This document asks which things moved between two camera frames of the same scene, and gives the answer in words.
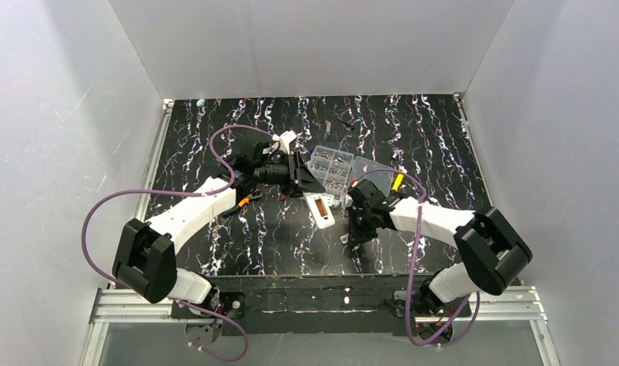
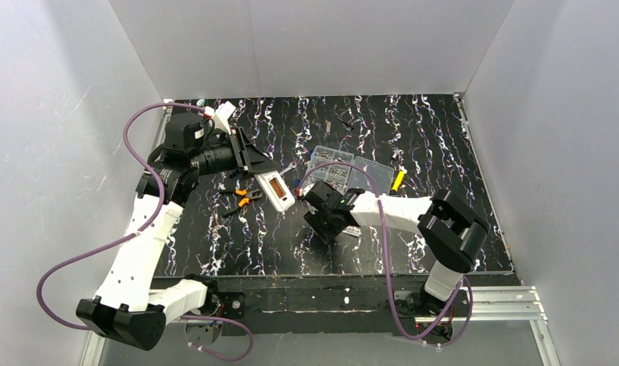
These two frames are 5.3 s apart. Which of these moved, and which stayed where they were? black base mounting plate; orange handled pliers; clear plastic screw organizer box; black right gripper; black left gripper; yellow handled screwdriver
Moved: black right gripper; black left gripper
Stayed: clear plastic screw organizer box; orange handled pliers; black base mounting plate; yellow handled screwdriver
